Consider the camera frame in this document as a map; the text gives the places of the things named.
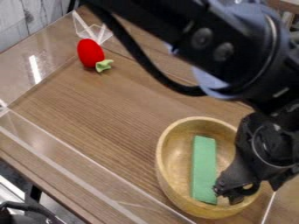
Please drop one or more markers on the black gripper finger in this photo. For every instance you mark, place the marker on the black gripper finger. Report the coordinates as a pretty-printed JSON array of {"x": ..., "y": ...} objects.
[{"x": 236, "y": 199}]

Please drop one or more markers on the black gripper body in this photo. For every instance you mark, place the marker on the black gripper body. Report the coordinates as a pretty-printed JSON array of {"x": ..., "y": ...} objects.
[{"x": 268, "y": 157}]

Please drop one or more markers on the green rectangular block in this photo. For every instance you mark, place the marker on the green rectangular block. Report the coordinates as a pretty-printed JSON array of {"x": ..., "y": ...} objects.
[{"x": 204, "y": 170}]

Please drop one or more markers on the wooden brown bowl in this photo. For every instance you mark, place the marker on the wooden brown bowl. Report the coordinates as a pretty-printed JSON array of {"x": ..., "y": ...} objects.
[{"x": 174, "y": 165}]

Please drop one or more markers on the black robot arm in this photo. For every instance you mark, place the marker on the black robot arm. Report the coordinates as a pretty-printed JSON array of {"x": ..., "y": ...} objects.
[{"x": 245, "y": 57}]

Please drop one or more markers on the red plush strawberry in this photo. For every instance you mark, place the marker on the red plush strawberry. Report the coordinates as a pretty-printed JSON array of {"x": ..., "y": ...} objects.
[{"x": 91, "y": 55}]

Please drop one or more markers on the clear acrylic front wall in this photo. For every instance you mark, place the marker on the clear acrylic front wall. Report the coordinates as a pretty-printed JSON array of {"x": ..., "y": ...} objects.
[{"x": 86, "y": 187}]

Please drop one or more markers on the clear acrylic corner bracket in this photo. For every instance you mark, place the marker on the clear acrylic corner bracket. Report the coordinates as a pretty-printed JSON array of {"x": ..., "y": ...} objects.
[{"x": 97, "y": 32}]

